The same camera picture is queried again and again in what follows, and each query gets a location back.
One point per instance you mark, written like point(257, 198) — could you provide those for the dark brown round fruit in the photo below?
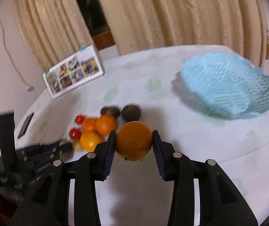
point(131, 113)

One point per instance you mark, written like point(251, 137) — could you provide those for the beige right curtain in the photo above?
point(144, 24)

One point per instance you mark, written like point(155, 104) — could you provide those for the photo collage calendar stand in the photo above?
point(75, 70)

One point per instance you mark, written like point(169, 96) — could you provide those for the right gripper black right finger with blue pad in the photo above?
point(203, 183)

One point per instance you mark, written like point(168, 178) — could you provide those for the small orange tangerine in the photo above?
point(89, 125)

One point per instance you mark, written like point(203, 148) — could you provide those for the light blue lattice basket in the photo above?
point(229, 86)

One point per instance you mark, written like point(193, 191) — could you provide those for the black tripod camera mount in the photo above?
point(21, 168)

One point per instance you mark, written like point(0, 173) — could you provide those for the yellow orange fruit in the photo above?
point(90, 140)

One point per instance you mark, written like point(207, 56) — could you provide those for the large orange fruit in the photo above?
point(134, 141)

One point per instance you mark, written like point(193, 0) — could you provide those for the white patterned tablecloth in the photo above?
point(134, 193)

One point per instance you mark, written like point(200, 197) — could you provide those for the black smartphone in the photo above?
point(25, 125)

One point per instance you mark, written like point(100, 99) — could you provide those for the red cherry tomato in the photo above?
point(75, 133)
point(79, 119)

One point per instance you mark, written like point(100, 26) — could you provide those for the small yellow-brown fruit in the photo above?
point(77, 146)

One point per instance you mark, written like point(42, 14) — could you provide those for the dark brown passion fruit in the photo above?
point(110, 110)

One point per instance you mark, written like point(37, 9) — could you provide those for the beige left curtain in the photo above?
point(51, 29)

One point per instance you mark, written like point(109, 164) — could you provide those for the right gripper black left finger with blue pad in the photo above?
point(47, 203)

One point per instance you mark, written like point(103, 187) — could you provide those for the beige curtain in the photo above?
point(51, 29)
point(144, 24)

